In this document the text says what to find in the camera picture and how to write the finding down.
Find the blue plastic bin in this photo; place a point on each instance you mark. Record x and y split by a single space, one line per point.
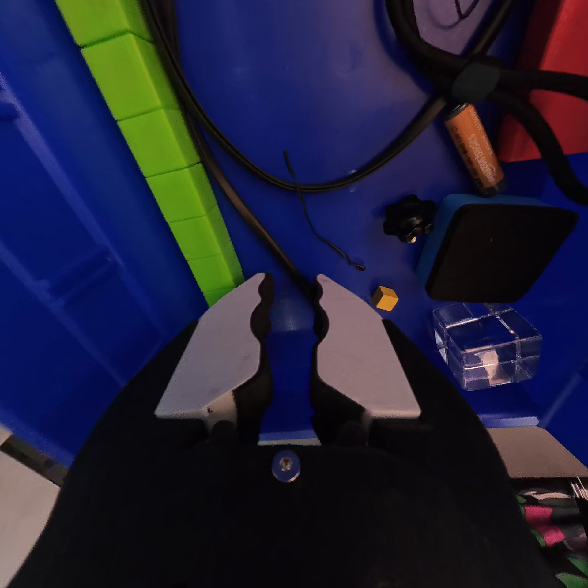
321 92

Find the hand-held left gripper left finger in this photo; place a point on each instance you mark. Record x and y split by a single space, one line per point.
216 358

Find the thin black twist tie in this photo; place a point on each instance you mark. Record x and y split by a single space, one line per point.
307 216

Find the floral patterned clothing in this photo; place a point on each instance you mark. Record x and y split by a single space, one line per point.
551 528

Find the pale card with scribble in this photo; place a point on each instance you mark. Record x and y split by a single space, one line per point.
441 23

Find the red object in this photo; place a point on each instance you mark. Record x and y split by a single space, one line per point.
560 46

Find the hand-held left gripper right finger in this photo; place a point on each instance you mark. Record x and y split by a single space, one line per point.
363 363

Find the row of green blocks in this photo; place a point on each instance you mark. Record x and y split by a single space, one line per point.
138 82

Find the blue black eraser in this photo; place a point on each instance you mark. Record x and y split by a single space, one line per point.
496 248

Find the clear acrylic block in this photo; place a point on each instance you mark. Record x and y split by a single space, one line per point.
487 344

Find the small yellow cube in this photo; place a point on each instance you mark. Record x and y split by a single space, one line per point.
385 298

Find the orange battery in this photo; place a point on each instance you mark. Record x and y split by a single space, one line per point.
475 147

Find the black star knob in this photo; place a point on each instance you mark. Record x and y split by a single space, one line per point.
406 216

